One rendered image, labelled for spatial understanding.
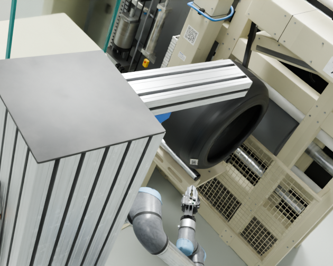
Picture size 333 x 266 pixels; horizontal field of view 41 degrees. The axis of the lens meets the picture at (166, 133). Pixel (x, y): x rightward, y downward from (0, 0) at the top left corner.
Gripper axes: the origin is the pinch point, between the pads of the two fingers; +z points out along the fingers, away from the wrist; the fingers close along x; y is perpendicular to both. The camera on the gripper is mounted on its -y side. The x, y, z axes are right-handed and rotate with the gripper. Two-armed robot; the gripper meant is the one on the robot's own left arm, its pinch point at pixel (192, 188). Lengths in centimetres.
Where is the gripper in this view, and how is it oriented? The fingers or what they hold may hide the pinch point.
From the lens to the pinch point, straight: 221.0
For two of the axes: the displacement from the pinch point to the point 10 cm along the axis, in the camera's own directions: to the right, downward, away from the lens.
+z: 1.4, -7.4, 6.6
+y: -0.3, -6.7, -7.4
